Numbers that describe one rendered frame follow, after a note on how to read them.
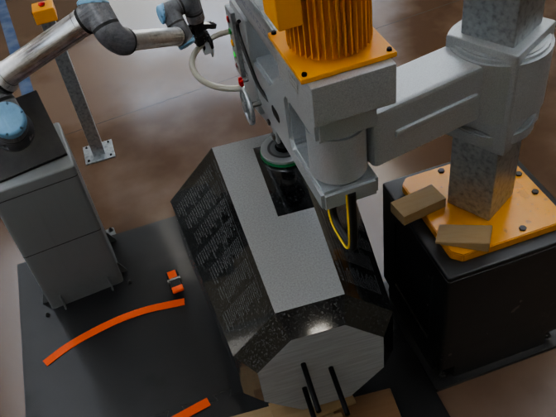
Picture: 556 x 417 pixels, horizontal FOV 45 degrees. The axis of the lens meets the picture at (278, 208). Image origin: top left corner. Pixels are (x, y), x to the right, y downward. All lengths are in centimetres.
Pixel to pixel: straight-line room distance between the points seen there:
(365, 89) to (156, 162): 278
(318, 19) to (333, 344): 119
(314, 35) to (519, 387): 199
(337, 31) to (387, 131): 46
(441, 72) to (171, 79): 329
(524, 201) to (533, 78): 69
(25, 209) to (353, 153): 178
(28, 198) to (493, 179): 205
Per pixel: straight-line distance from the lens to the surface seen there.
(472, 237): 268
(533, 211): 287
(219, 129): 465
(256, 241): 263
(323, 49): 187
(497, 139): 248
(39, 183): 329
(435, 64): 230
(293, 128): 233
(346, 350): 254
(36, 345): 373
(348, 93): 187
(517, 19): 226
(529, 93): 240
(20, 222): 342
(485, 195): 272
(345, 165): 212
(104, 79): 549
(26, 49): 305
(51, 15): 417
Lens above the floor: 276
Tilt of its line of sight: 44 degrees down
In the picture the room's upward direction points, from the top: 9 degrees counter-clockwise
